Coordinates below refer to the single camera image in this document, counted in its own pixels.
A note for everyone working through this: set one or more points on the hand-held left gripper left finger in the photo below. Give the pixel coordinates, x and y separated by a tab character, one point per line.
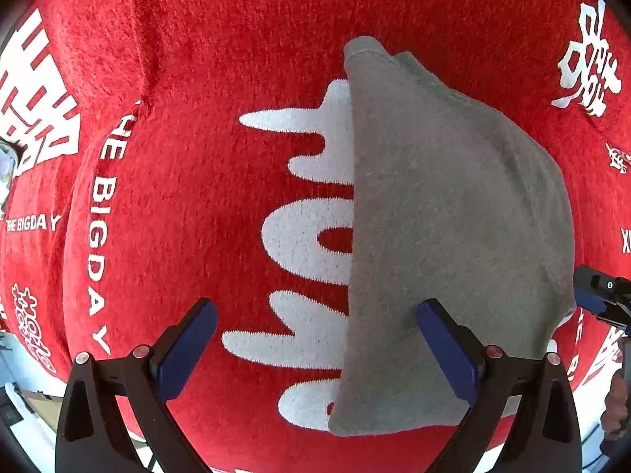
190	342

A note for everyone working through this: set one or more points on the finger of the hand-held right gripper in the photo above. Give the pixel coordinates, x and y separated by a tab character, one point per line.
618	316
599	283

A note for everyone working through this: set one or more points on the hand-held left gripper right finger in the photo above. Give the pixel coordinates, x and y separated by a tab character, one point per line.
446	345

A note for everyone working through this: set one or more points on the grey small garment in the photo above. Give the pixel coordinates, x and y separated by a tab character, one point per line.
443	217

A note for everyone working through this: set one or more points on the person's right hand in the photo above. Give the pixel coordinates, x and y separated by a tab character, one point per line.
614	404

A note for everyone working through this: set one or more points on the brown cardboard piece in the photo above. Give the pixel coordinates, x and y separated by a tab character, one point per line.
42	404

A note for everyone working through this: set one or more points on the red printed blanket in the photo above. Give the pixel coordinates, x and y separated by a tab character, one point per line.
197	133

